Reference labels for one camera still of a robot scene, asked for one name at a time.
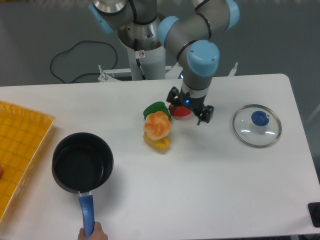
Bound person's hand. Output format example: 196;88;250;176
77;221;109;240

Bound black device at table edge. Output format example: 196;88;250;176
307;202;320;228

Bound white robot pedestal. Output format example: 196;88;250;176
98;18;183;83

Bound black saucepan blue handle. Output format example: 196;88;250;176
51;132;114;238

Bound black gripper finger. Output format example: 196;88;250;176
166;86;181;107
196;105;215;126

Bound yellow bell pepper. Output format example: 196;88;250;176
143;132;170;152

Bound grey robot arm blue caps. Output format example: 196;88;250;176
89;0;240;123

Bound yellow plastic basket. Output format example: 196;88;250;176
0;100;56;222

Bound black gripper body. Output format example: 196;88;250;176
178;86;208;116

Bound red bell pepper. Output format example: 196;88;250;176
168;104;192;117

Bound green bell pepper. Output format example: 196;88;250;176
143;101;172;121

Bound glass lid blue knob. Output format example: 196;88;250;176
232;104;282;149

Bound orange white bread roll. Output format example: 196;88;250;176
143;111;171;141

